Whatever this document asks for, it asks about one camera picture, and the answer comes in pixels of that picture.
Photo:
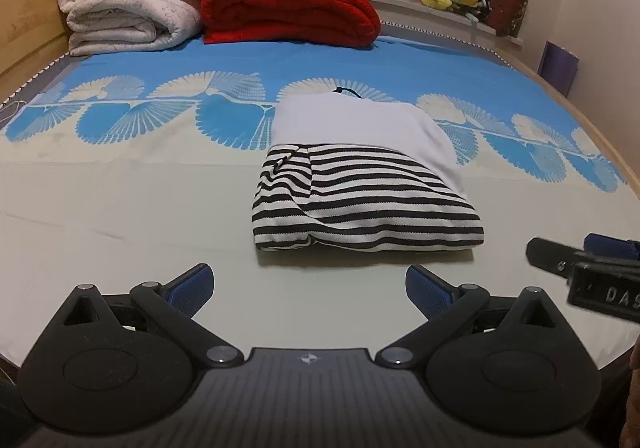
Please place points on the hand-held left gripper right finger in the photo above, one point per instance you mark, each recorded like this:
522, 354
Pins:
429, 286

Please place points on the purple box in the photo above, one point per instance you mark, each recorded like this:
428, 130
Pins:
560, 68

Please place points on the blue white printed bed sheet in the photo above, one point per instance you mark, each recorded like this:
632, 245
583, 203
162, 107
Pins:
125, 198

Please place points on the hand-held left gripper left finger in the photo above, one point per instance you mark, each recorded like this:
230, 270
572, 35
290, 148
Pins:
192, 282

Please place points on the folded white blanket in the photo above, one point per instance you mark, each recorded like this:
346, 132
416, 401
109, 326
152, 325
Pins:
125, 3

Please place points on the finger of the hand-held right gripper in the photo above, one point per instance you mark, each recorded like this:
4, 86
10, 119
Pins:
550, 255
615, 247

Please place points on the folded red blanket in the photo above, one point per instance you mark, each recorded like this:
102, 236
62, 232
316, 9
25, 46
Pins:
290, 8

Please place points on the wooden headboard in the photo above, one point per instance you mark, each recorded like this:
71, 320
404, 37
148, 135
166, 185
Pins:
30, 18

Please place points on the dark red plush toy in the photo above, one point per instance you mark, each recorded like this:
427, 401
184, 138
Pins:
509, 5

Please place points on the black white striped sweater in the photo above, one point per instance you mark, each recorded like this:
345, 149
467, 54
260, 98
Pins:
370, 188

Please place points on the white windowsill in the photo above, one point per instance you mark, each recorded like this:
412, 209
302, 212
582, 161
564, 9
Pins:
430, 18

